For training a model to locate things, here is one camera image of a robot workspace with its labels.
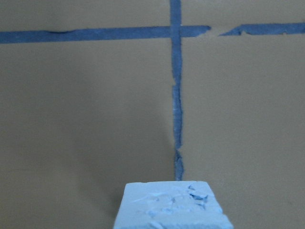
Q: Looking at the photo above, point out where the light blue foam block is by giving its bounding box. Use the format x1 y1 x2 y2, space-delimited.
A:
113 181 234 229

